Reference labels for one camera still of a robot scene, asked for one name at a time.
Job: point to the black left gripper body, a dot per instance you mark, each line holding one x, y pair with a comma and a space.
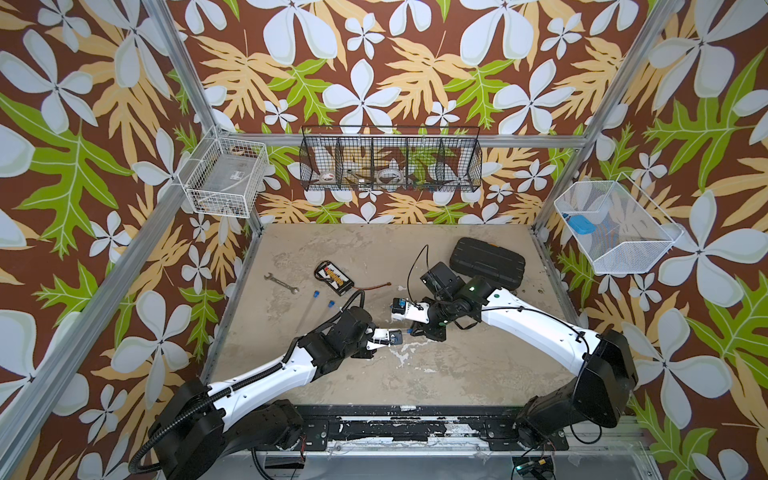
360, 349

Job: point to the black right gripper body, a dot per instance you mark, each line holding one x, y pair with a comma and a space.
439, 315

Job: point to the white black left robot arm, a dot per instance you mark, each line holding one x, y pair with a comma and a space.
204, 423

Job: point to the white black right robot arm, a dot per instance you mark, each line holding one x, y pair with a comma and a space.
604, 371

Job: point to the black plastic case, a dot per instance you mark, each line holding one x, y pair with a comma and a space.
500, 266

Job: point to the black battery charging board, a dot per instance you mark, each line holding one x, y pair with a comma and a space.
328, 273

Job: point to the silver open-end wrench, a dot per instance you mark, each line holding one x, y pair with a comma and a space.
270, 277

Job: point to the blue object in basket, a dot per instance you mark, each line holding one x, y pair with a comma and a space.
580, 225

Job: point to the white mesh basket right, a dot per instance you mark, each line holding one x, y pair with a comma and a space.
633, 231

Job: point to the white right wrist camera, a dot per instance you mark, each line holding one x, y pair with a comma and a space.
403, 309

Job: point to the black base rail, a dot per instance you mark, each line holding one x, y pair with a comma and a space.
369, 428

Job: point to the black wire basket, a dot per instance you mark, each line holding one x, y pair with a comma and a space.
370, 157

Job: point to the white wire basket left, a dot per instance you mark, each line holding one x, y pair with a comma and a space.
223, 175

